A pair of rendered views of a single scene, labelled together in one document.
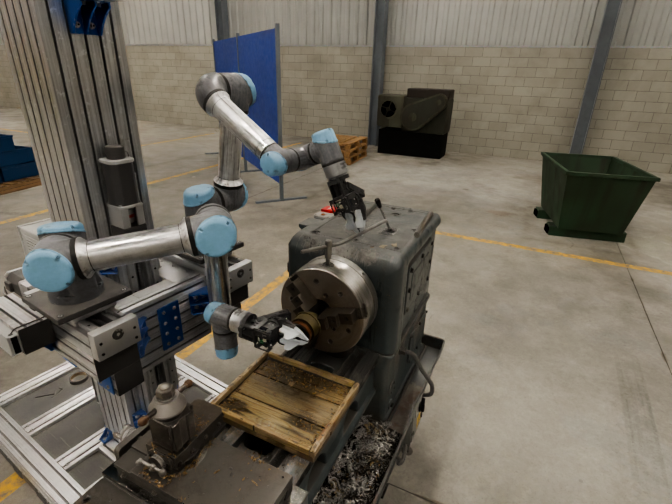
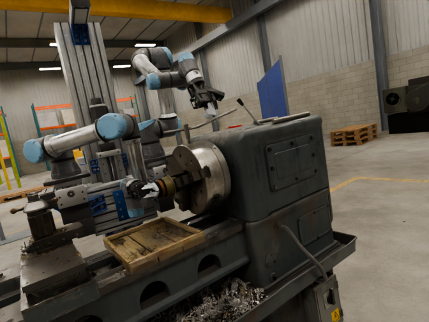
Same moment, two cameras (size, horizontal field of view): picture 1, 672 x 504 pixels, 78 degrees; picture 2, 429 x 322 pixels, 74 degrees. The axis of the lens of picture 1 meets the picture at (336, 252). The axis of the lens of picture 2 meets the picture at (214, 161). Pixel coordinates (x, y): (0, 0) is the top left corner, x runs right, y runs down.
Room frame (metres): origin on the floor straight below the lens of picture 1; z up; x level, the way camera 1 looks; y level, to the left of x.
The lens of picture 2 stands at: (0.17, -0.70, 1.31)
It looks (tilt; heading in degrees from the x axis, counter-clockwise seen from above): 8 degrees down; 31
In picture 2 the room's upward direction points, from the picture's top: 10 degrees counter-clockwise
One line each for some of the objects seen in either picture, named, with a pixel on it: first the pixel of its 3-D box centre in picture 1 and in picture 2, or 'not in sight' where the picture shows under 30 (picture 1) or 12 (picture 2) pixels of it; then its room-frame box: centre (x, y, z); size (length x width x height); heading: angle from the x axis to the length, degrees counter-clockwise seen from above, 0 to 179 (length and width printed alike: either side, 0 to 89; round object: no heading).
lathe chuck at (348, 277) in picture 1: (326, 305); (195, 177); (1.22, 0.03, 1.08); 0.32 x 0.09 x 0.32; 64
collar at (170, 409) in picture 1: (167, 401); (35, 205); (0.70, 0.36, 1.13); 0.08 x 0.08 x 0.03
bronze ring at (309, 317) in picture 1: (305, 327); (166, 186); (1.09, 0.09, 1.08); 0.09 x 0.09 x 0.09; 64
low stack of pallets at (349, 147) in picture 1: (341, 148); (353, 135); (9.40, -0.06, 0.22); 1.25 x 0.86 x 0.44; 158
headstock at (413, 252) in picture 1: (367, 265); (258, 161); (1.59, -0.13, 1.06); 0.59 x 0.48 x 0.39; 154
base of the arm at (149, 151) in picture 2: not in sight; (151, 149); (1.53, 0.53, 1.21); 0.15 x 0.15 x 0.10
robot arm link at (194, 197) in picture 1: (201, 203); (149, 130); (1.54, 0.53, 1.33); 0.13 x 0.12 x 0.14; 145
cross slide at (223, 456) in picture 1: (196, 473); (49, 259); (0.67, 0.31, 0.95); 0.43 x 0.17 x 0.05; 64
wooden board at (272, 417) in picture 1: (286, 398); (151, 239); (0.99, 0.14, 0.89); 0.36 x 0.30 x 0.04; 64
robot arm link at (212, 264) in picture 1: (217, 269); (136, 160); (1.26, 0.40, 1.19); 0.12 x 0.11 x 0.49; 110
